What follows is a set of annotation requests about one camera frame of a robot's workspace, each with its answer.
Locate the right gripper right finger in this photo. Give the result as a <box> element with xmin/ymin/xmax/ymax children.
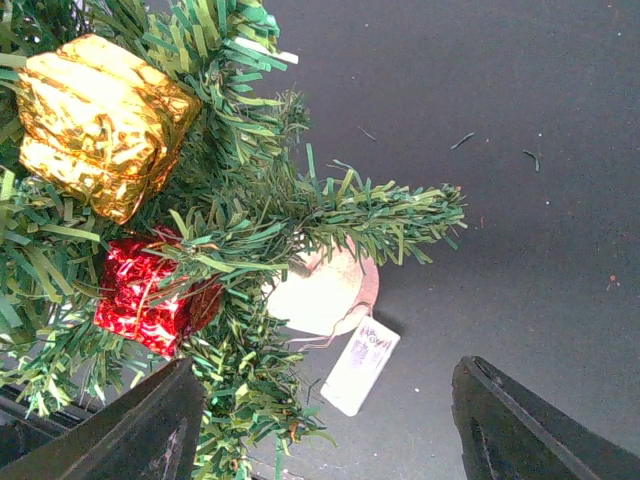
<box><xmin>452</xmin><ymin>356</ymin><xmax>639</xmax><ymax>480</ymax></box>

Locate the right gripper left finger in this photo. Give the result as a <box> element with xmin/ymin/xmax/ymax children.
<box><xmin>1</xmin><ymin>359</ymin><xmax>204</xmax><ymax>479</ymax></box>

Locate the red gift box ornament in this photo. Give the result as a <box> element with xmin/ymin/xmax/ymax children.
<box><xmin>93</xmin><ymin>226</ymin><xmax>223</xmax><ymax>359</ymax></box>

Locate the white bead light string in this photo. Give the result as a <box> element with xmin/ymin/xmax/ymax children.
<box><xmin>287</xmin><ymin>299</ymin><xmax>376</xmax><ymax>354</ymax></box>

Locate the small green christmas tree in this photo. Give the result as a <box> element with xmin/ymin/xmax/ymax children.
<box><xmin>1</xmin><ymin>1</ymin><xmax>464</xmax><ymax>479</ymax></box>

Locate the gold gift box ornament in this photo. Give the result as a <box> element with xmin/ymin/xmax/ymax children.
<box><xmin>16</xmin><ymin>34</ymin><xmax>202</xmax><ymax>224</ymax></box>

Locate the clear battery box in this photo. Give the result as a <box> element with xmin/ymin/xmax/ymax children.
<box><xmin>320</xmin><ymin>316</ymin><xmax>400</xmax><ymax>417</ymax></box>

